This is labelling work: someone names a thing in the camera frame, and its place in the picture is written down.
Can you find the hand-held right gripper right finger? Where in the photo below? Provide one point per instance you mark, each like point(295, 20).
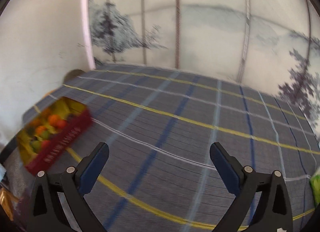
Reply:
point(225, 169)

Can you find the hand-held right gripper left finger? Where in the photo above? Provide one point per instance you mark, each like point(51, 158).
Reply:
point(95, 169)

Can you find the red box with gold lining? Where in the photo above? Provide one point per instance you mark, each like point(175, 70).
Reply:
point(65, 137)

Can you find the red-orange persimmon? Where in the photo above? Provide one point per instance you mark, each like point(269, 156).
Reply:
point(62, 123)

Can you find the grey plaid tablecloth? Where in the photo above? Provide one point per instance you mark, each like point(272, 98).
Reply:
point(187, 134)

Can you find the small orange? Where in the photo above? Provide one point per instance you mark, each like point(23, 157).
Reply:
point(53, 119)
point(41, 129)

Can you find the orange round cushion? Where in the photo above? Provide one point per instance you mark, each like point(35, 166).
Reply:
point(53, 91)

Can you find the green packet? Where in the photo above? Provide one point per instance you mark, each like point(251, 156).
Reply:
point(315, 187)

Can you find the white and blue cloth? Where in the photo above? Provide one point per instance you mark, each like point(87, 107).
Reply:
point(2, 172)

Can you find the gold foil box lid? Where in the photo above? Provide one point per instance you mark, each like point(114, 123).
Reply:
point(6, 202)

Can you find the brown round stool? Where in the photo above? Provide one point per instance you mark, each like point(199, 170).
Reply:
point(72, 74)

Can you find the ink landscape folding screen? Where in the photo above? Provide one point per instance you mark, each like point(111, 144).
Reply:
point(212, 34)

